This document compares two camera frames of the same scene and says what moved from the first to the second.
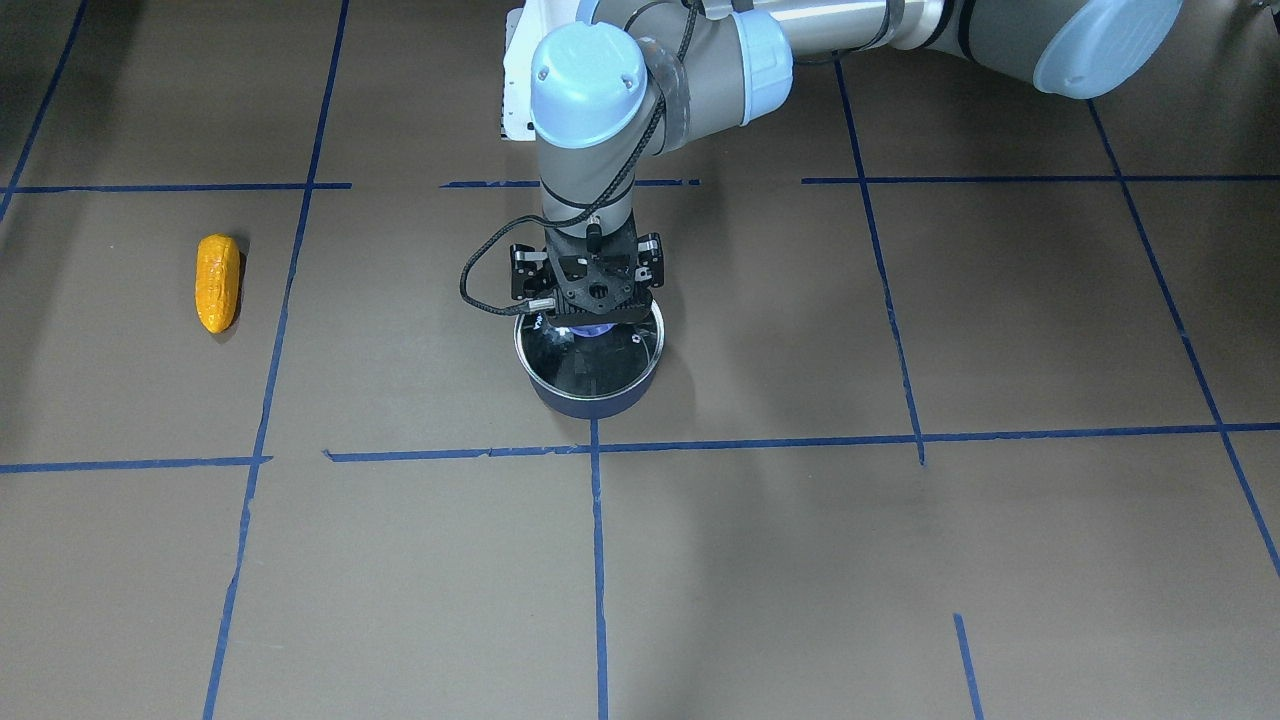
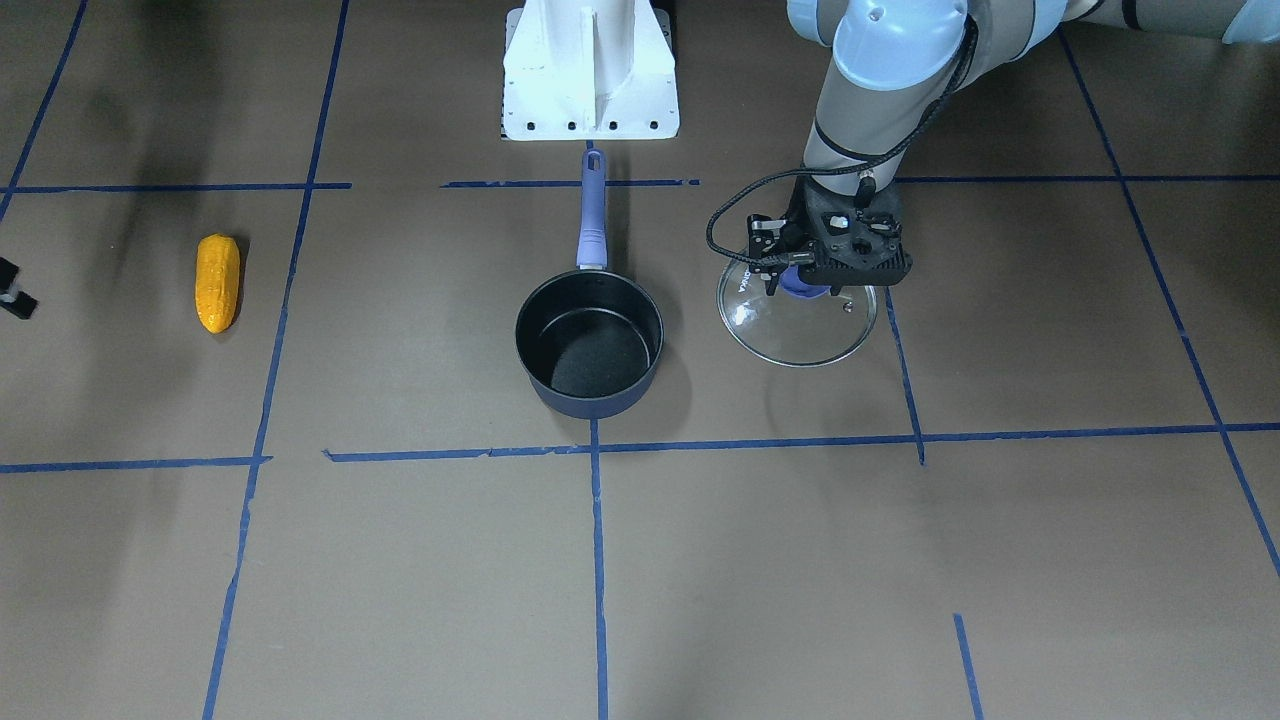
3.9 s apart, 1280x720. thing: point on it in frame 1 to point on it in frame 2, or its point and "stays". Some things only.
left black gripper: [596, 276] to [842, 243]
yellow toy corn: [217, 281] stays
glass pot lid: [591, 360] to [790, 330]
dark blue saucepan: [590, 372] stays
